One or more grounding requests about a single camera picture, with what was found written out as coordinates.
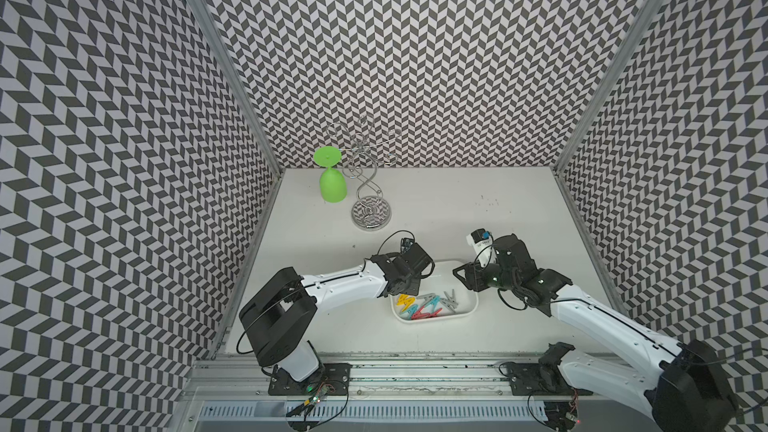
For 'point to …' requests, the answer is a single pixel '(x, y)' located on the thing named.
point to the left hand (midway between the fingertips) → (406, 283)
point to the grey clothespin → (449, 301)
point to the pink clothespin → (419, 314)
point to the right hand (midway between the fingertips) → (461, 275)
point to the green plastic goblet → (333, 185)
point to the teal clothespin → (433, 302)
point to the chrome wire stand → (363, 150)
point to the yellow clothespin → (406, 300)
